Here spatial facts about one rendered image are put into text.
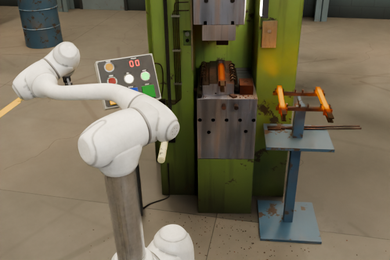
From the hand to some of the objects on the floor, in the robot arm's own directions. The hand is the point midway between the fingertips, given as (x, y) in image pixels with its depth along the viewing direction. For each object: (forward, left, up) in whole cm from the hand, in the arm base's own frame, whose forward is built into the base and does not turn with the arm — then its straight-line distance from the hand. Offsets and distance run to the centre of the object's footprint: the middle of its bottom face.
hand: (63, 80), depth 198 cm
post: (+46, -28, -126) cm, 137 cm away
